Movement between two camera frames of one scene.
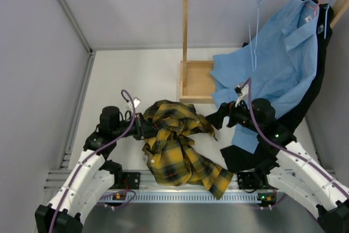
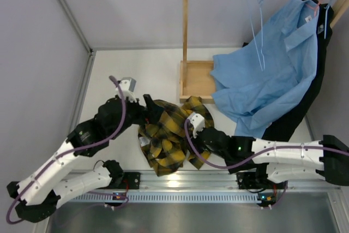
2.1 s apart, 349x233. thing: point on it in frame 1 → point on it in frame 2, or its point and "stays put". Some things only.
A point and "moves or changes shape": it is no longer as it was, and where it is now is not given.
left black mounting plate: [127, 180] stays put
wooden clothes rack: [197, 82] stays put
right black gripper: [216, 119] → [197, 139]
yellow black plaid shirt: [170, 156] moves or changes shape
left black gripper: [143, 130] → [154, 112]
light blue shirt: [280, 64] stays put
